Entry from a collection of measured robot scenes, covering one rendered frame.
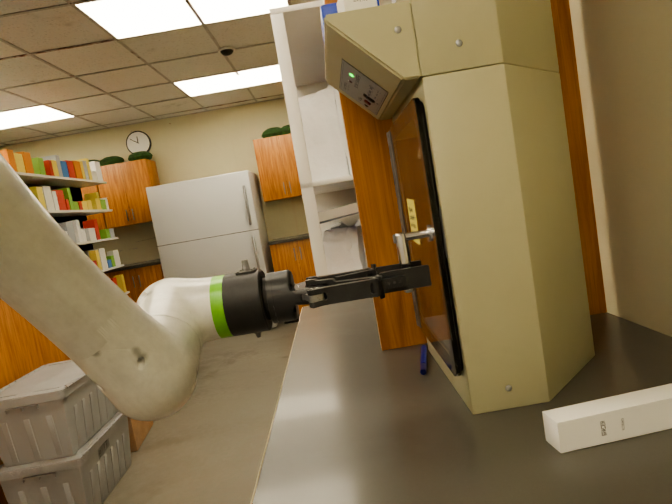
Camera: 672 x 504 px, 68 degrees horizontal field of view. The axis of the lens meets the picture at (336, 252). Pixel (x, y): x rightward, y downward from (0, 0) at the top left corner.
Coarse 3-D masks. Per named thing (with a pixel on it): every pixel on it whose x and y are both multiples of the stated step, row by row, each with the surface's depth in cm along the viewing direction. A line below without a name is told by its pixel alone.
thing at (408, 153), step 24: (408, 120) 74; (408, 144) 78; (408, 168) 82; (408, 192) 86; (432, 192) 68; (408, 216) 91; (432, 216) 69; (432, 240) 72; (432, 264) 75; (432, 288) 78; (432, 312) 82; (432, 336) 87; (456, 360) 71
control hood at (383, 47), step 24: (336, 24) 66; (360, 24) 66; (384, 24) 66; (408, 24) 66; (336, 48) 73; (360, 48) 66; (384, 48) 66; (408, 48) 66; (336, 72) 85; (384, 72) 68; (408, 72) 66
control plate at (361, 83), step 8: (344, 64) 77; (344, 72) 81; (352, 72) 78; (360, 72) 76; (344, 80) 86; (352, 80) 83; (360, 80) 80; (368, 80) 77; (344, 88) 92; (352, 88) 88; (360, 88) 84; (368, 88) 81; (376, 88) 78; (352, 96) 93; (360, 96) 89; (376, 96) 82; (384, 96) 79; (376, 104) 87; (376, 112) 92
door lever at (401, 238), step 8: (400, 232) 73; (408, 232) 73; (416, 232) 73; (424, 232) 73; (400, 240) 73; (408, 240) 73; (400, 248) 73; (400, 256) 73; (408, 256) 73; (400, 264) 73; (408, 264) 73
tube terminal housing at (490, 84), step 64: (384, 0) 84; (448, 0) 65; (512, 0) 69; (448, 64) 66; (512, 64) 68; (448, 128) 67; (512, 128) 67; (448, 192) 68; (512, 192) 68; (448, 256) 69; (512, 256) 69; (576, 256) 81; (512, 320) 69; (576, 320) 79; (512, 384) 70
